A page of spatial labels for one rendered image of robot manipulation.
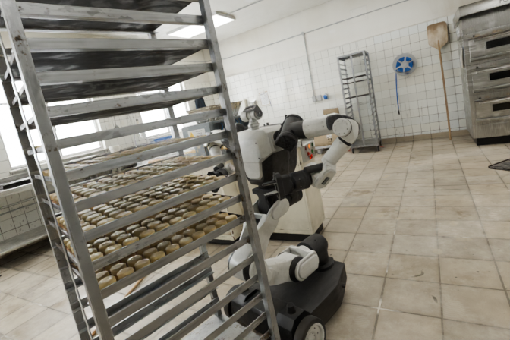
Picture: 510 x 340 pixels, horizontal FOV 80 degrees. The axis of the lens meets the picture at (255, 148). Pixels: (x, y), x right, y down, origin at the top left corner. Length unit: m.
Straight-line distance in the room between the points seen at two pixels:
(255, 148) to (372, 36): 5.30
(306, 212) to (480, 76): 3.66
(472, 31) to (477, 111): 1.14
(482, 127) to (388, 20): 2.52
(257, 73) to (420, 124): 3.63
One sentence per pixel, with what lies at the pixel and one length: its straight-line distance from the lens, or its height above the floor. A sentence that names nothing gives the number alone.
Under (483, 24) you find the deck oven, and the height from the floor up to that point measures 1.72.
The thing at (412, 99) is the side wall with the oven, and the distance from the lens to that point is 6.49.
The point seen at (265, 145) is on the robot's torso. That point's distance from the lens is 1.49.
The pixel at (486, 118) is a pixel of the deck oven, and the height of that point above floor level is 0.41.
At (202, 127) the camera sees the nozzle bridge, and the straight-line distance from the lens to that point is 2.69.
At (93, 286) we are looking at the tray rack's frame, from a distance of 1.02.
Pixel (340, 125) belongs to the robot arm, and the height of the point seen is 1.08.
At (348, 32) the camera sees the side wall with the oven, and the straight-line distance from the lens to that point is 6.68.
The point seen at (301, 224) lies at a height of 0.18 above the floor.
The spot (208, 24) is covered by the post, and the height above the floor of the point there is 1.56.
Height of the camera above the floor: 1.22
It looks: 8 degrees down
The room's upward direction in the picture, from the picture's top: 12 degrees counter-clockwise
